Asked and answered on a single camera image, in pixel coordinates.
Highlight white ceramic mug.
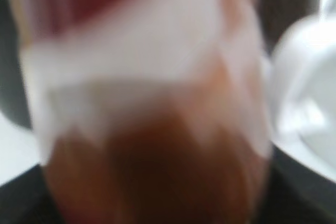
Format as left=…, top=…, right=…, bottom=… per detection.
left=264, top=0, right=335, bottom=181

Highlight black mug white interior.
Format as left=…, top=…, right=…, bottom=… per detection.
left=1, top=0, right=32, bottom=130

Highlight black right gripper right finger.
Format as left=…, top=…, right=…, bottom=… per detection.
left=262, top=146, right=335, bottom=223

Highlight Nescafe coffee bottle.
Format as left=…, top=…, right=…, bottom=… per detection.
left=11, top=0, right=272, bottom=223

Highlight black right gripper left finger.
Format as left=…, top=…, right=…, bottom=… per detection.
left=1, top=165, right=63, bottom=224

